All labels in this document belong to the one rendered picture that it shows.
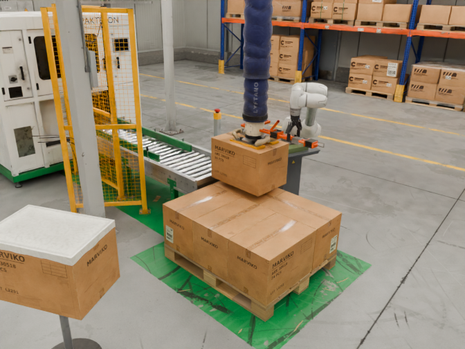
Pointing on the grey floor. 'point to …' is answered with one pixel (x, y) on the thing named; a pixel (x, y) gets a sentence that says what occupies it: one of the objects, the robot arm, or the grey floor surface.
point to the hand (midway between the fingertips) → (293, 138)
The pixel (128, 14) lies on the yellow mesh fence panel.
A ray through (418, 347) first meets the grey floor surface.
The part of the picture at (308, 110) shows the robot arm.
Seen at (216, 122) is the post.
